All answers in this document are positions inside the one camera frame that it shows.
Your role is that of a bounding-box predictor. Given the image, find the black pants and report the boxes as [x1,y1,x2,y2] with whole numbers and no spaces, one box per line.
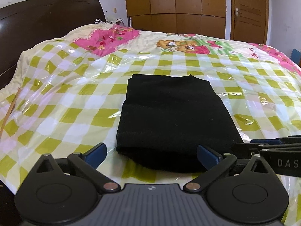
[116,75,242,173]

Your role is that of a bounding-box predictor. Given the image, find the checkered yellow bed cover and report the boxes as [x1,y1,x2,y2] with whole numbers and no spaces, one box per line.
[1,22,300,225]

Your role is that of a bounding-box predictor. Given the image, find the brown wooden door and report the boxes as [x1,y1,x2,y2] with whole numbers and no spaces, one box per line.
[231,0,269,44]

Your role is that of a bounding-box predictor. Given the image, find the dark wooden headboard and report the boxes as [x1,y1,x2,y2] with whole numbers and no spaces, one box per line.
[1,0,106,88]

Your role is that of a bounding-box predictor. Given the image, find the brown wooden wardrobe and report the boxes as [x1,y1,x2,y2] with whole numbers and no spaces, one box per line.
[125,0,226,38]

